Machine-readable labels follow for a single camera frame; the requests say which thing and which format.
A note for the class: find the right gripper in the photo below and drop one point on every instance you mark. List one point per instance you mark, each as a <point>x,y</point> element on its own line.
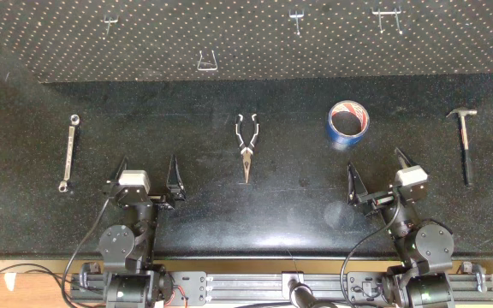
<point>413,193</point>

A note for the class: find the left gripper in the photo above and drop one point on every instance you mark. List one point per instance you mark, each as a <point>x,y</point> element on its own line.
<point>135,198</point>

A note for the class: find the wrench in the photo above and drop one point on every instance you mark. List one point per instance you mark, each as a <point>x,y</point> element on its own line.
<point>69,152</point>

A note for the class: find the black and white pliers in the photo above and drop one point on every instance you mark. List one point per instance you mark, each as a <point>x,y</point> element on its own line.
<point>246,156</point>

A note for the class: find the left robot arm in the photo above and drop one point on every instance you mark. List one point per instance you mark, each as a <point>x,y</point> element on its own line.
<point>118,246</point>

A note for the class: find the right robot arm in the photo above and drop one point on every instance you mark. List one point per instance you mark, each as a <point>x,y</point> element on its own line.
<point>432,246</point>

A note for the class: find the black pegboard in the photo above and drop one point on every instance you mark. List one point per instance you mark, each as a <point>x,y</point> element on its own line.
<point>272,43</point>

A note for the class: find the roll of blue tape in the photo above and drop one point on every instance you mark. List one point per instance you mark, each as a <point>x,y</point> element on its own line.
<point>336,136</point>

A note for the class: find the hammer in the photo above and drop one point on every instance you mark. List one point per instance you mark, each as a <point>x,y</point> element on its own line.
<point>465,141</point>

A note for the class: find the metal hook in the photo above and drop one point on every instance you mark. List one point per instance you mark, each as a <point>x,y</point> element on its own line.
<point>387,13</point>
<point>296,17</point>
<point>110,20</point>
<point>207,67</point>

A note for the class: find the white paper scrap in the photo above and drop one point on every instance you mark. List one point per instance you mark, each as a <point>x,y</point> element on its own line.
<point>10,280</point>

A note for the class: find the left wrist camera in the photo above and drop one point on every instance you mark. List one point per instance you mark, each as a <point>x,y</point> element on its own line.
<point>134,179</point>

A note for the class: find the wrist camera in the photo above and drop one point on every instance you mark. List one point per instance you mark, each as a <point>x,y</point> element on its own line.
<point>134,179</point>
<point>410,175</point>

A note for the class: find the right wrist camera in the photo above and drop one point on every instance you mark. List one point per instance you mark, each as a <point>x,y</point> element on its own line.
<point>410,175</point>

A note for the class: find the mounting rail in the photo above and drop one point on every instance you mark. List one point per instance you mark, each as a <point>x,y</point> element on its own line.
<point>251,286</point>

